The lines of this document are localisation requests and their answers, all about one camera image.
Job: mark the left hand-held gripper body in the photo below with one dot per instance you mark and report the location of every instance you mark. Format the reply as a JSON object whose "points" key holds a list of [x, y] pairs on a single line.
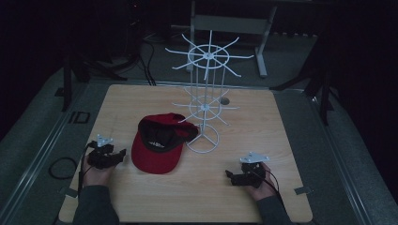
{"points": [[99, 157]]}

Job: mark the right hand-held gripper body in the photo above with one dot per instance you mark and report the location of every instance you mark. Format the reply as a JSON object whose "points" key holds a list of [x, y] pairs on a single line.
{"points": [[252, 170]]}

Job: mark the person's left hand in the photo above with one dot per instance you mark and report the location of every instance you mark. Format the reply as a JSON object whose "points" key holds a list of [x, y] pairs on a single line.
{"points": [[95, 176]]}

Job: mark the person's right hand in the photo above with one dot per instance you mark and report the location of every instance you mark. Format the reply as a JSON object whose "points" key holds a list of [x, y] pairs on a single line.
{"points": [[263, 189]]}

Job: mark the red baseball cap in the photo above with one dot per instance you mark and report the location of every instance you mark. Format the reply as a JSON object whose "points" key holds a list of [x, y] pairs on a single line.
{"points": [[158, 146]]}

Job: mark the grey tape strip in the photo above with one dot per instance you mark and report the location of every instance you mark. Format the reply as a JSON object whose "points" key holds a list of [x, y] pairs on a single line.
{"points": [[67, 191], [303, 190]]}

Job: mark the grey round table grommet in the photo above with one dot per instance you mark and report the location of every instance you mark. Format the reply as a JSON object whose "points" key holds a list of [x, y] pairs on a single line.
{"points": [[224, 100]]}

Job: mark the black metal stand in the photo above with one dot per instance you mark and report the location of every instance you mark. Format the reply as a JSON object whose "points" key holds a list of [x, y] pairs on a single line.
{"points": [[325, 93], [67, 84]]}

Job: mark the grey desk frame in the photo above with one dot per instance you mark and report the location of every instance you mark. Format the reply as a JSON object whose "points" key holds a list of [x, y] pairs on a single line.
{"points": [[231, 25]]}

